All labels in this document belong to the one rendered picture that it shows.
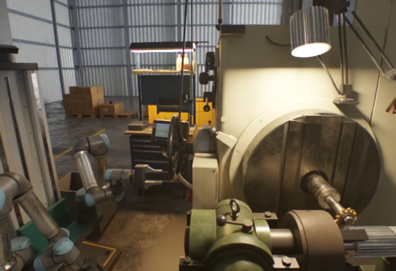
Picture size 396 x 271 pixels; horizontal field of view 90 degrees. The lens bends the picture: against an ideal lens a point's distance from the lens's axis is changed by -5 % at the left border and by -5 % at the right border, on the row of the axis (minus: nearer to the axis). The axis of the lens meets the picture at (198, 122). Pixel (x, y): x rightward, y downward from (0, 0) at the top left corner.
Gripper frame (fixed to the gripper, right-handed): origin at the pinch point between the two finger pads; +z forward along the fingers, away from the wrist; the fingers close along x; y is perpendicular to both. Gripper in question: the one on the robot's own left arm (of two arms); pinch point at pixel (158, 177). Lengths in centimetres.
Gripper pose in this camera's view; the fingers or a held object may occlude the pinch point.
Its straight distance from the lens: 127.0
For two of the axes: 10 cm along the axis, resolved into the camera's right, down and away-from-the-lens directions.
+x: -0.1, 9.9, 1.1
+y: 0.5, -1.1, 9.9
